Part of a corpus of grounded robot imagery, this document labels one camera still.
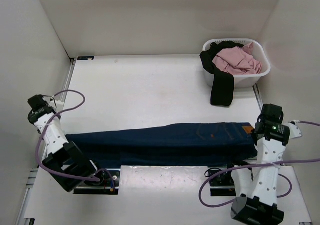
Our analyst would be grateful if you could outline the dark blue denim trousers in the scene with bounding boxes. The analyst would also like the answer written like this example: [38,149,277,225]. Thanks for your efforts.
[66,122,258,169]

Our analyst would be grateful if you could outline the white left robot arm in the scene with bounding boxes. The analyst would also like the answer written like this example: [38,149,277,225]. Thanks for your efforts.
[27,95,105,193]

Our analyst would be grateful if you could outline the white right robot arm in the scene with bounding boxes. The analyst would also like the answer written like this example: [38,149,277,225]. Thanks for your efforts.
[224,104,290,225]

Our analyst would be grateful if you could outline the white plastic laundry basket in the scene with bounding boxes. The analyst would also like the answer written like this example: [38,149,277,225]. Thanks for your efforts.
[202,38,271,89]

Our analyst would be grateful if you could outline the black garment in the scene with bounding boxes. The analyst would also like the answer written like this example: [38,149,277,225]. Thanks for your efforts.
[199,41,244,107]

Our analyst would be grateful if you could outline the pink garment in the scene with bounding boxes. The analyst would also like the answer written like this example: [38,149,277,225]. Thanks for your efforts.
[212,41,262,75]

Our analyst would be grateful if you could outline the white front cover board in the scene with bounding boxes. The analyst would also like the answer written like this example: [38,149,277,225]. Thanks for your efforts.
[24,165,312,217]

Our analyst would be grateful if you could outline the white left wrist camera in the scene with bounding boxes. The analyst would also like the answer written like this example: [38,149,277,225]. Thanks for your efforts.
[50,98,65,112]

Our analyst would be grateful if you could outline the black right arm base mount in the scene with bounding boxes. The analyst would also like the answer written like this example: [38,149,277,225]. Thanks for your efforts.
[209,172,236,197]

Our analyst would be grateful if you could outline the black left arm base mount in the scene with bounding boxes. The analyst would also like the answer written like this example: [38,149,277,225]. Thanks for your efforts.
[73,169,121,196]

